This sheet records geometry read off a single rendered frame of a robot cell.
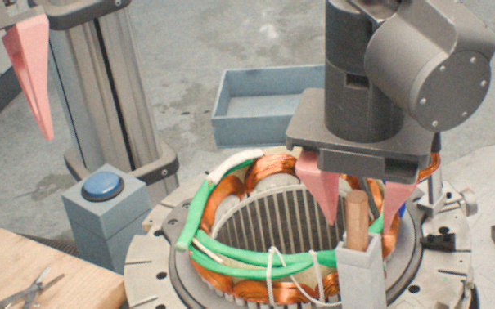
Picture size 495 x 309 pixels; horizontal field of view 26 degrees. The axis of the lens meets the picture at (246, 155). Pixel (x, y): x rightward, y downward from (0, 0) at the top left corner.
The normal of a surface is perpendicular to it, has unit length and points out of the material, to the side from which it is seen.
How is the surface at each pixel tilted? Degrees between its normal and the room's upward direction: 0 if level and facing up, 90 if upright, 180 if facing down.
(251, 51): 0
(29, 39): 82
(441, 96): 94
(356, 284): 90
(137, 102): 90
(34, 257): 0
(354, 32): 89
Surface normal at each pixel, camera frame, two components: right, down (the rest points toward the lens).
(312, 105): -0.04, -0.79
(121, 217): 0.72, 0.32
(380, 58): -0.85, 0.03
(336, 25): -0.80, 0.38
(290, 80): -0.12, 0.59
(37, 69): 0.46, 0.33
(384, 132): 0.44, 0.53
